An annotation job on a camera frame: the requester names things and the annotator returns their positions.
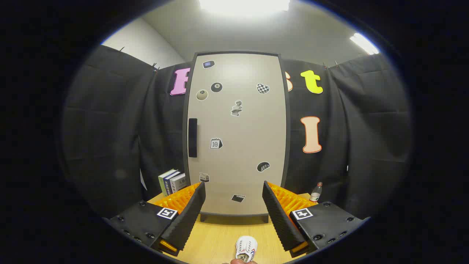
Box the white canvas shoe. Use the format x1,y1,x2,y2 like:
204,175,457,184
236,236,258,263

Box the large ceiling light panel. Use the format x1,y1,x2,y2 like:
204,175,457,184
198,0,292,16

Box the black backdrop cloth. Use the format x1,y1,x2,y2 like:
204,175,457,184
62,45,413,220

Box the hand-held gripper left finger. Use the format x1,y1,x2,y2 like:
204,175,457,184
103,181,206,257

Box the green and white book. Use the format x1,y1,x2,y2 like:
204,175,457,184
158,169,178,196

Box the blue book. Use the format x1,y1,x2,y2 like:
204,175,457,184
164,171,182,195

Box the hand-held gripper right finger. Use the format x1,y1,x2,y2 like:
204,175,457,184
262,180,371,258

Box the dark grey shoe cabinet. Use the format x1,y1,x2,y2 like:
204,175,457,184
182,51,292,223

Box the narrow ceiling light strip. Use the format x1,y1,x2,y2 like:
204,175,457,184
349,33,380,55

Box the clear plastic water bottle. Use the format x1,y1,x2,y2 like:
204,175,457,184
310,182,323,203

